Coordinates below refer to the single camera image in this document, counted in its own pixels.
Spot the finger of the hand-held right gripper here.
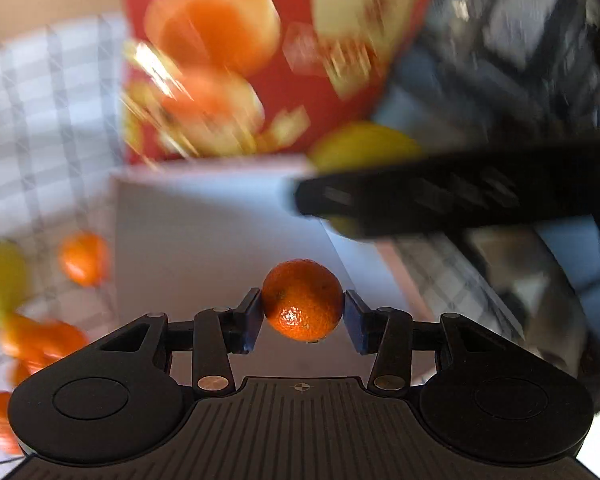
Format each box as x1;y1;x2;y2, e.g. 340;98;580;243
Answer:
295;142;600;239

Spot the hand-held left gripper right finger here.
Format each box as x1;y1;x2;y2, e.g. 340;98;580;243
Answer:
344;289;518;392

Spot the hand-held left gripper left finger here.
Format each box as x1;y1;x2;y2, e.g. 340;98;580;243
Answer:
89;287;265;395

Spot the mandarin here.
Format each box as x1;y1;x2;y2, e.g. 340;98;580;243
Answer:
0;391;23;457
262;259;344;342
59;231;112;288

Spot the pink box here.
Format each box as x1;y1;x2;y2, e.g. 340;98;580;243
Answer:
109;157;431;381

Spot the large orange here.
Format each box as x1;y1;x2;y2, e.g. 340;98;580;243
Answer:
0;312;90;376

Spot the red snack bag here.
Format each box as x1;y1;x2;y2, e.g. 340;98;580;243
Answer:
120;0;451;168

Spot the computer case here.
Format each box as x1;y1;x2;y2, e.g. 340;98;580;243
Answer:
395;0;600;133

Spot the white checked cloth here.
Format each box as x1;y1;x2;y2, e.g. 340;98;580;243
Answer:
0;12;531;461

